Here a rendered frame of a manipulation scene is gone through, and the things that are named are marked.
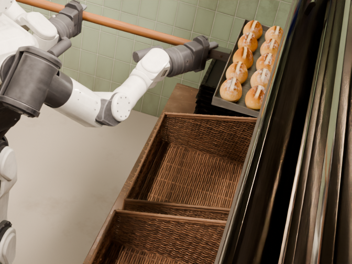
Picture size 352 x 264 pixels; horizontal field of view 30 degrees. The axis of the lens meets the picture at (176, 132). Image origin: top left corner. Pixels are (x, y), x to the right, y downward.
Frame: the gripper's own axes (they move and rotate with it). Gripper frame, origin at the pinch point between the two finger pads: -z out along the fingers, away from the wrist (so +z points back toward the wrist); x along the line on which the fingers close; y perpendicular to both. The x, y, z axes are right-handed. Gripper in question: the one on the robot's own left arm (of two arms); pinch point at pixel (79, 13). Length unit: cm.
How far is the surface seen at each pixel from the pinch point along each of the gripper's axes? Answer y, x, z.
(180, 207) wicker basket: 53, 44, 21
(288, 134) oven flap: 81, -20, 53
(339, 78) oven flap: 88, -52, 80
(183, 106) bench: 25, 62, -60
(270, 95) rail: 74, -23, 46
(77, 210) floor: -8, 120, -30
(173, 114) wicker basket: 30, 46, -30
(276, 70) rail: 72, -23, 34
